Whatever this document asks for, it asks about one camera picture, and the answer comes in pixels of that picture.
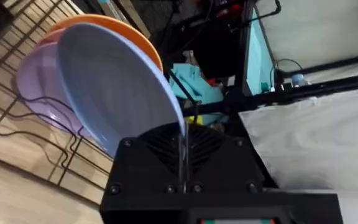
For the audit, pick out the teal cloth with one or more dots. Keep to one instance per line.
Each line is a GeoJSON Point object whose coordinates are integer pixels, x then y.
{"type": "Point", "coordinates": [194, 84]}

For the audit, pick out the light blue plate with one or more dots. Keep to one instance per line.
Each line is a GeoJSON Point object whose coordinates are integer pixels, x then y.
{"type": "Point", "coordinates": [113, 84]}

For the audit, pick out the teal panel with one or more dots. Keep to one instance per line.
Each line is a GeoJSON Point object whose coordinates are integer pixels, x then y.
{"type": "Point", "coordinates": [258, 62]}

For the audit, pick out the black metal frame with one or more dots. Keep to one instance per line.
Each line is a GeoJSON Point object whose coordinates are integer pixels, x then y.
{"type": "Point", "coordinates": [322, 87]}

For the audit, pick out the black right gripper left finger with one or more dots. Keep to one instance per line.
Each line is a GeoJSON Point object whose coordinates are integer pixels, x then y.
{"type": "Point", "coordinates": [141, 168]}

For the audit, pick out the pink plate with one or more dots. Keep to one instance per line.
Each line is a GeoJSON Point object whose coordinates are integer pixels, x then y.
{"type": "Point", "coordinates": [51, 38]}

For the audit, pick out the orange plate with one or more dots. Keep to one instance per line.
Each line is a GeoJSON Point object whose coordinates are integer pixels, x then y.
{"type": "Point", "coordinates": [126, 32]}

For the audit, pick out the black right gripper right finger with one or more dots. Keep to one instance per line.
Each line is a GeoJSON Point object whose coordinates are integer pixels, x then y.
{"type": "Point", "coordinates": [222, 165]}

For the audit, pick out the white sheet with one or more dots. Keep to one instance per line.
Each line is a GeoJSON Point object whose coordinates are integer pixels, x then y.
{"type": "Point", "coordinates": [319, 140]}

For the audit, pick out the purple plate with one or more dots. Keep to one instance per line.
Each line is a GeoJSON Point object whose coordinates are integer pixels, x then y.
{"type": "Point", "coordinates": [42, 84]}

